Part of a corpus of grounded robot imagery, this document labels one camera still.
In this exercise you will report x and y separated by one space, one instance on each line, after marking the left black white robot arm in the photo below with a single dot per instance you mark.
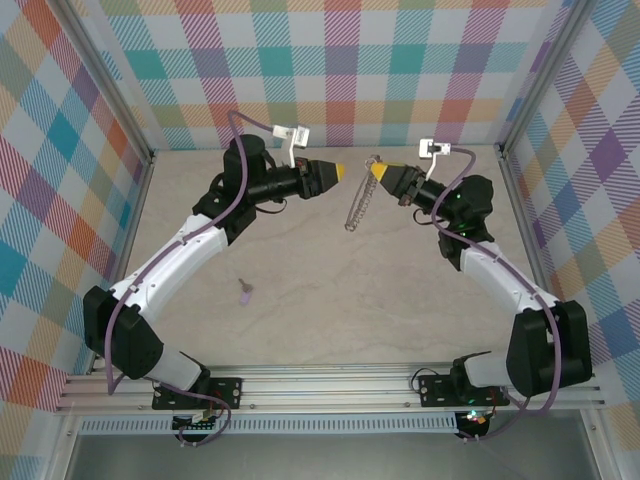
165 265

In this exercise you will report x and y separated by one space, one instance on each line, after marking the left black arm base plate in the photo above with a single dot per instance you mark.
227 387

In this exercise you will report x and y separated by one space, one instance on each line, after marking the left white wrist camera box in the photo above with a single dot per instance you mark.
301 136

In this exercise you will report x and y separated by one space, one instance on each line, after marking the small circuit board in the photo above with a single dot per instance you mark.
197 425
472 417

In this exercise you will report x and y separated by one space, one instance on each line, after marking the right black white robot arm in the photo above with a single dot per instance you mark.
505 280

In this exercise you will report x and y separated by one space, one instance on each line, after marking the aluminium side rail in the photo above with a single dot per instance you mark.
137 210
522 220

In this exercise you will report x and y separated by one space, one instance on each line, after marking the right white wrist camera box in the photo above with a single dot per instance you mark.
428 148

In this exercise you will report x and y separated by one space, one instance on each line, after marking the aluminium mounting rail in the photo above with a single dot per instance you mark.
325 385

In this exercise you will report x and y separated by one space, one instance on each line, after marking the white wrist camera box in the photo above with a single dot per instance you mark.
301 136
428 148

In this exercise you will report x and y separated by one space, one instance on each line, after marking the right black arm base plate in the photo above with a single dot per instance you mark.
435 390

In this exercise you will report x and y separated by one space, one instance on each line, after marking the purple headed key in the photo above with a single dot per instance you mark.
245 298

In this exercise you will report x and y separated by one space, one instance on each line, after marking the aluminium frame post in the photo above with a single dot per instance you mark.
540 75
113 75

